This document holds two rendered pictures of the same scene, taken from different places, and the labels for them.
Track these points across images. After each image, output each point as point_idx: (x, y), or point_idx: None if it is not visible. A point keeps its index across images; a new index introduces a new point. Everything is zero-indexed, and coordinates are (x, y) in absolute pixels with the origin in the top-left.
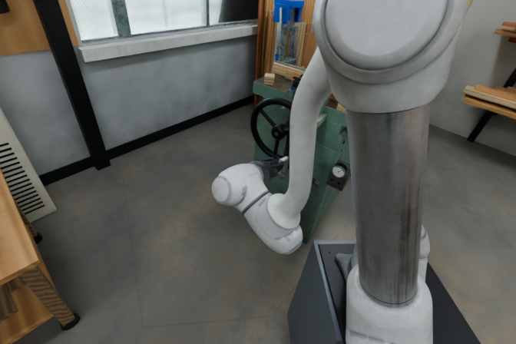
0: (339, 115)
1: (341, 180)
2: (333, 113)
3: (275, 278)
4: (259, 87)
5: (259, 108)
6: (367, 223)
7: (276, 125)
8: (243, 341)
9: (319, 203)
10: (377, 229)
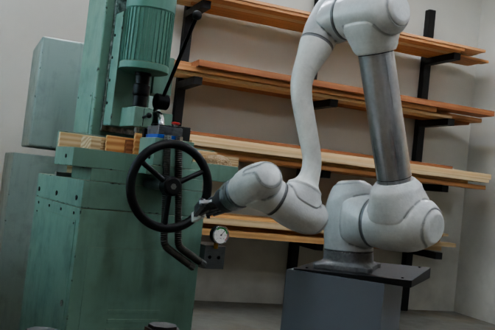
0: (199, 167)
1: (220, 252)
2: (191, 166)
3: None
4: (86, 155)
5: (144, 158)
6: (392, 118)
7: (166, 177)
8: None
9: (191, 315)
10: (396, 118)
